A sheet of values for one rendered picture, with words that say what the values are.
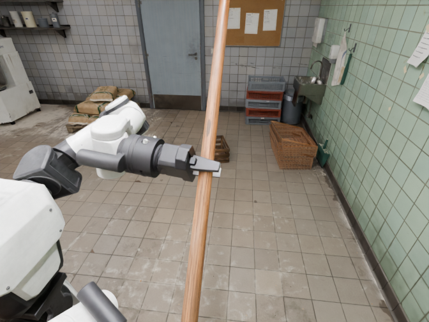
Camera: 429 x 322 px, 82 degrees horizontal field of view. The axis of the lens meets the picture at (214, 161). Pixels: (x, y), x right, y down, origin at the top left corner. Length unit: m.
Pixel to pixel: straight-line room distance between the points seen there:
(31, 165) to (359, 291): 2.16
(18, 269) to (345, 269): 2.14
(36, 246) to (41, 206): 0.10
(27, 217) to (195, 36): 4.30
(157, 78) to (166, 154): 4.57
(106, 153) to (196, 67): 4.32
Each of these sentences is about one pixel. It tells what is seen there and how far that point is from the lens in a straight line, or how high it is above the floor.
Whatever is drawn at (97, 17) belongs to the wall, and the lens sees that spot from 5.33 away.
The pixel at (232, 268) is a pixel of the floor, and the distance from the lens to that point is 2.16.
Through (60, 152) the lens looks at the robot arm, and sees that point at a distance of 0.88.
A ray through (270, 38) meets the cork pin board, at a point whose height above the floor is 1.31.
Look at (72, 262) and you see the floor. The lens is 2.48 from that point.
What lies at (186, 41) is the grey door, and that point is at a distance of 4.79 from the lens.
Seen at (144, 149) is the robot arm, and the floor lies 1.53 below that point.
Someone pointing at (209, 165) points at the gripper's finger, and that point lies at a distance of 0.51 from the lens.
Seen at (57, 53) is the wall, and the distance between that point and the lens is 5.92.
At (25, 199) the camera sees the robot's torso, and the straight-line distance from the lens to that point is 0.75.
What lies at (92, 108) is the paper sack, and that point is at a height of 0.40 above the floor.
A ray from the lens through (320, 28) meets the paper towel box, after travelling 4.23.
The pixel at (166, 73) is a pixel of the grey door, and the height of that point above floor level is 0.70.
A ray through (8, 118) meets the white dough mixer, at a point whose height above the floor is 0.13.
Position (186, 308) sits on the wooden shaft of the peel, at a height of 1.34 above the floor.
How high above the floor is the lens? 1.79
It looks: 32 degrees down
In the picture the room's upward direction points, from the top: straight up
